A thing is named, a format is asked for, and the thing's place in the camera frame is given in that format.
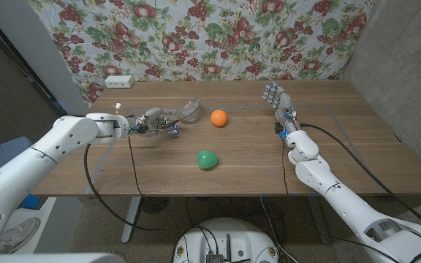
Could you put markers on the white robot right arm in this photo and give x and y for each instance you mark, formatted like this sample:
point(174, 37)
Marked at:
point(345, 197)

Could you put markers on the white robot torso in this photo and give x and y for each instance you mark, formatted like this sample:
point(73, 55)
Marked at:
point(49, 258)

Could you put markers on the orange ball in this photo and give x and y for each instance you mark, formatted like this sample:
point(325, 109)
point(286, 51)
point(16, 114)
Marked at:
point(219, 118)

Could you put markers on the white power strip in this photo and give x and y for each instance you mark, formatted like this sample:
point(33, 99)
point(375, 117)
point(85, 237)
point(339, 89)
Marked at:
point(119, 81)

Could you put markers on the white table leg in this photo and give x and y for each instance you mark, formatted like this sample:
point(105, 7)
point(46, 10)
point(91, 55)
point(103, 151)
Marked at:
point(130, 223)

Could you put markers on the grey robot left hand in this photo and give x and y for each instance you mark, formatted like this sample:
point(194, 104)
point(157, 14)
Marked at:
point(152, 122)

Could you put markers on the green ball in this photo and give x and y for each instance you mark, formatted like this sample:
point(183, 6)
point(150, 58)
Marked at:
point(207, 159)

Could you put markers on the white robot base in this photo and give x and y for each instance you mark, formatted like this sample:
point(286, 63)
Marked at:
point(228, 237)

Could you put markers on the white floor panel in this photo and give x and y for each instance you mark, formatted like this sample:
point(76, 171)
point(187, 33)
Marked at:
point(64, 223)

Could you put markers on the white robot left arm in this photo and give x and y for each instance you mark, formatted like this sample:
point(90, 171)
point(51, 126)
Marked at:
point(31, 171)

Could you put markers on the grey sneaker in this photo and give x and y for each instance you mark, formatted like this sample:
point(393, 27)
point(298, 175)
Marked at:
point(17, 233)

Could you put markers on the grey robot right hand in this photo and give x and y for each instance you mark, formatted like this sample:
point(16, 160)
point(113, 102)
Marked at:
point(283, 102)

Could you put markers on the black and blue foot pedal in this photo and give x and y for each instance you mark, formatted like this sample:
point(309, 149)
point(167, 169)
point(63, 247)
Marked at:
point(31, 201)

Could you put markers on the grey table leg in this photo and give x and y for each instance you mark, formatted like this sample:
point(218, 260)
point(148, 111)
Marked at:
point(319, 223)

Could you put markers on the black round floor fan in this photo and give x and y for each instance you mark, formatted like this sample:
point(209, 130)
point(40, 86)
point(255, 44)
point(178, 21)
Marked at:
point(154, 205)

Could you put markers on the floral fruit print backdrop cloth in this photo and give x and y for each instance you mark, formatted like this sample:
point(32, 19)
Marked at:
point(203, 44)

